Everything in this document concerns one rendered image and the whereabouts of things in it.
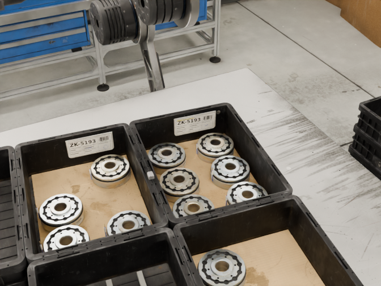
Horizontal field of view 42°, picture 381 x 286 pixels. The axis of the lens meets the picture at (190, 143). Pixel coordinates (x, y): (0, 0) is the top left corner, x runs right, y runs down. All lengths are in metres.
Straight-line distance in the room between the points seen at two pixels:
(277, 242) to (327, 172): 0.46
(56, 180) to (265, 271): 0.60
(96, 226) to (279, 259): 0.44
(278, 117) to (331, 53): 2.04
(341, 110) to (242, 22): 1.35
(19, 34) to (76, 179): 1.76
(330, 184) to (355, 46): 2.48
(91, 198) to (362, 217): 0.74
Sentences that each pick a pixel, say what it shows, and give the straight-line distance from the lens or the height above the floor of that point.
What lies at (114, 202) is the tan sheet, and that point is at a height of 0.83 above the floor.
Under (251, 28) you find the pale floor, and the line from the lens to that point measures 4.06.
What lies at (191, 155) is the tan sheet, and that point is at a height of 0.83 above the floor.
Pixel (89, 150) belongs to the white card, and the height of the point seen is 0.87.
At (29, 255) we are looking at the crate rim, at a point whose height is 0.93.
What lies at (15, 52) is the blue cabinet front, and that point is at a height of 0.37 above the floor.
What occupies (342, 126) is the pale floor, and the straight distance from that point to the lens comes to 3.03.
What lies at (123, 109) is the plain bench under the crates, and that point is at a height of 0.70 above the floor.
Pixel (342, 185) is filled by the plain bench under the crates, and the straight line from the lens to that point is 1.56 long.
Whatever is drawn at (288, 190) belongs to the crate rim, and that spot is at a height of 0.93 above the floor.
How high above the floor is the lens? 1.72
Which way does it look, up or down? 38 degrees down
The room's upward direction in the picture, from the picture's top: straight up
